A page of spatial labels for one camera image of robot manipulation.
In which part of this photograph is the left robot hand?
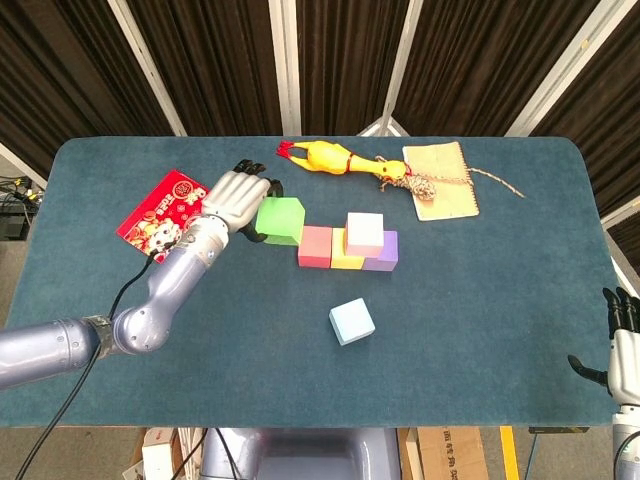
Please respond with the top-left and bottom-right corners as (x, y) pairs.
(201, 158), (286, 245)

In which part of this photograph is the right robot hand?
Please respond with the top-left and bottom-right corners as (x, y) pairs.
(567, 286), (640, 401)

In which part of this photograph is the green foam cube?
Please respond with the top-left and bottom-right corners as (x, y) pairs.
(254, 196), (307, 247)

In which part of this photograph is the red foam cube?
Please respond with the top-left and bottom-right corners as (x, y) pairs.
(297, 225), (334, 269)

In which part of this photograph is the pink foam cube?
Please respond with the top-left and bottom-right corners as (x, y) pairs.
(344, 212), (386, 259)

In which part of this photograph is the purple foam cube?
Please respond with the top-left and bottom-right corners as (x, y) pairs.
(361, 230), (400, 274)

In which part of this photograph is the light blue foam cube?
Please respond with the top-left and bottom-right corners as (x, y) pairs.
(328, 297), (376, 347)

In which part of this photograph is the red spiral notebook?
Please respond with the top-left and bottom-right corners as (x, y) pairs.
(115, 169), (211, 265)

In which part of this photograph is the yellow rubber chicken toy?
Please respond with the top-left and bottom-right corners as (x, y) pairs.
(277, 140), (410, 182)

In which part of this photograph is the yellow foam cube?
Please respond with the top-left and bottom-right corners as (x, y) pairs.
(330, 227), (366, 271)

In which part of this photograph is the dark brown curtain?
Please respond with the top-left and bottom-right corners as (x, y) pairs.
(0, 0), (640, 241)

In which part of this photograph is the teal felt table cover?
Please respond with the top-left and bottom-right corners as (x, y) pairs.
(0, 135), (632, 430)

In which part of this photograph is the brown cardboard box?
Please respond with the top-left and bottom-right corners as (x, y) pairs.
(417, 427), (489, 480)

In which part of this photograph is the beige cloth notebook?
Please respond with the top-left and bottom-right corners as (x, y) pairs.
(402, 141), (480, 222)

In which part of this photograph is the black equipment box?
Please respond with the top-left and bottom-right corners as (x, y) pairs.
(0, 212), (31, 241)

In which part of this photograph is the grey robot torso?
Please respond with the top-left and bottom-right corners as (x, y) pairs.
(199, 427), (401, 480)

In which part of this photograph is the white carton box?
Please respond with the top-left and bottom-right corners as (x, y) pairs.
(141, 428), (176, 480)

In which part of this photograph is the white metal frame post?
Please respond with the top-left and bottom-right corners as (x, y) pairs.
(599, 199), (640, 231)
(357, 0), (426, 137)
(268, 0), (303, 137)
(0, 142), (49, 189)
(107, 0), (189, 137)
(504, 0), (629, 137)

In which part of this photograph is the braided rope toy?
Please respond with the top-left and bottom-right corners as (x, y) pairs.
(377, 155), (527, 202)

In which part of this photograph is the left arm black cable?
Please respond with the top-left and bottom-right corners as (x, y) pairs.
(13, 253), (155, 480)

